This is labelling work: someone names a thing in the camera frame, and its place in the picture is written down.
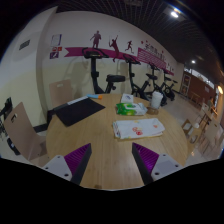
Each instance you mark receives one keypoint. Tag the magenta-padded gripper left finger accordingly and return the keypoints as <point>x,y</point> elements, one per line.
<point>59,166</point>

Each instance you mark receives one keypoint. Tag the group of wooden chairs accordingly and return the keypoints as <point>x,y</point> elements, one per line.
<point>208,130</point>

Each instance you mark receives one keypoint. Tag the white plastic cup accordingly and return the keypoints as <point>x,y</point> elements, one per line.
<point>156,99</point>

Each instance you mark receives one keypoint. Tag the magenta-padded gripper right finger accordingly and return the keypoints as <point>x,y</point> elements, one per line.
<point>163,166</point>

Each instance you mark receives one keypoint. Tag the green wet wipes pack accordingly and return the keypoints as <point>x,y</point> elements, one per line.
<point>130,109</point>

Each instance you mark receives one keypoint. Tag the black exercise bike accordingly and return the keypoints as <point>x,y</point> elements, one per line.
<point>95,73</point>
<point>169,88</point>
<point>132,75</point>
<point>153,77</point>

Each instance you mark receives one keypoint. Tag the round ceiling light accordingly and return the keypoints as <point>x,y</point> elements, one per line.
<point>174,14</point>
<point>193,61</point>

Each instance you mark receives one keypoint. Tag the blue and orange marker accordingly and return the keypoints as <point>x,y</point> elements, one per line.
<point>94,96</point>

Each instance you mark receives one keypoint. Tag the white printed towel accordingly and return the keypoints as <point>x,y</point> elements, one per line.
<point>138,128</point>

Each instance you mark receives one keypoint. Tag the black mouse pad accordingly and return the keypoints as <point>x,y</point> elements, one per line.
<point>77,111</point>

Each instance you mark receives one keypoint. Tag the white flat strip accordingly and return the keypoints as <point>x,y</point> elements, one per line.
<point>77,100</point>

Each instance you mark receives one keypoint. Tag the white wall poster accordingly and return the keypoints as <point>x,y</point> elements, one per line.
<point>56,39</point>

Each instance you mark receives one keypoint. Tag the purple wall poster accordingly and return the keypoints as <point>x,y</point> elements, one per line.
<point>54,55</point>

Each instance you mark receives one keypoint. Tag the white tissue box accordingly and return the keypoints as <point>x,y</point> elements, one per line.
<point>127,98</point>

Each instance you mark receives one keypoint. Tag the grey wall vent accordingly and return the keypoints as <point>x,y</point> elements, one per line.
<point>24,44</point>

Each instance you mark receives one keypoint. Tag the light wooden chair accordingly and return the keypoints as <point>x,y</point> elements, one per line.
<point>61,93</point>
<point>22,131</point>

